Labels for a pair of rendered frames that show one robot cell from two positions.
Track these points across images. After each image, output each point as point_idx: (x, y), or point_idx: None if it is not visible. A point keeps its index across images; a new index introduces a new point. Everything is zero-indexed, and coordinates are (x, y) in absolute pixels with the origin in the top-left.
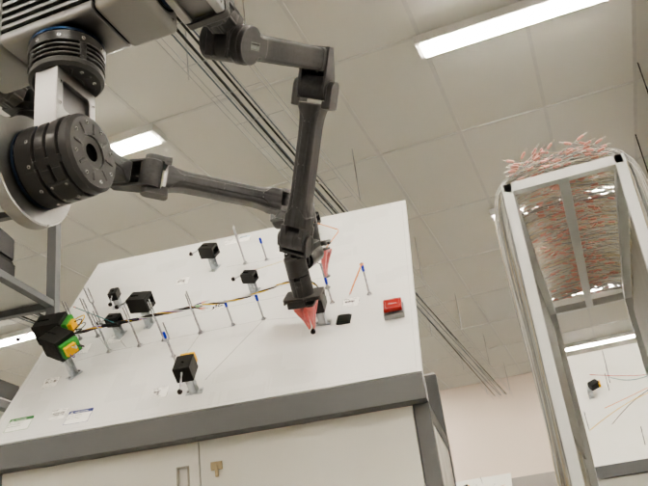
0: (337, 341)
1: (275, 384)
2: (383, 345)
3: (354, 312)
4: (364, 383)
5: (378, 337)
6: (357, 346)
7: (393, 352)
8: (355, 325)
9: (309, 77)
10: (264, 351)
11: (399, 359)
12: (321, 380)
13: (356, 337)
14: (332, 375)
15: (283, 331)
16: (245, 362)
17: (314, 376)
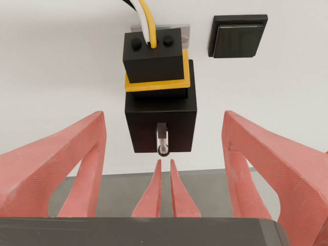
0: (213, 105)
1: (107, 163)
2: (312, 124)
3: (280, 0)
4: (254, 171)
5: (312, 107)
6: (256, 120)
7: (323, 137)
8: (268, 62)
9: None
10: (26, 110)
11: (325, 147)
12: (186, 163)
13: (261, 98)
14: (203, 159)
15: (27, 51)
16: (1, 128)
17: (173, 158)
